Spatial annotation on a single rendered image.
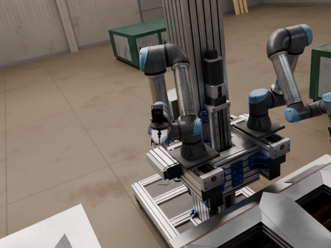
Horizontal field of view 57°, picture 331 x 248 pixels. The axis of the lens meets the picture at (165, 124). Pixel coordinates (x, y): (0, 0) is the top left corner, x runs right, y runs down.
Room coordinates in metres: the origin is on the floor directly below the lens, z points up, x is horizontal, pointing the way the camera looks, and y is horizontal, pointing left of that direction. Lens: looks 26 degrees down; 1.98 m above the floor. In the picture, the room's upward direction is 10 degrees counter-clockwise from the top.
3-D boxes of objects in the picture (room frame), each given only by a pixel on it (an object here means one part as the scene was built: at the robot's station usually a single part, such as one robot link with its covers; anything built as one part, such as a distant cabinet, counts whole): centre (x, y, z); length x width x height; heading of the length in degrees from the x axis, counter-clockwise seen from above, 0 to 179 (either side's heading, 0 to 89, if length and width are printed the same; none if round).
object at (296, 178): (1.53, -0.87, 0.70); 0.39 x 0.12 x 0.04; 114
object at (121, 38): (8.64, -0.21, 0.44); 2.15 x 1.96 x 0.88; 113
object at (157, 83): (1.53, 0.00, 1.41); 0.15 x 0.12 x 0.55; 87
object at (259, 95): (1.71, -0.60, 1.20); 0.13 x 0.12 x 0.14; 99
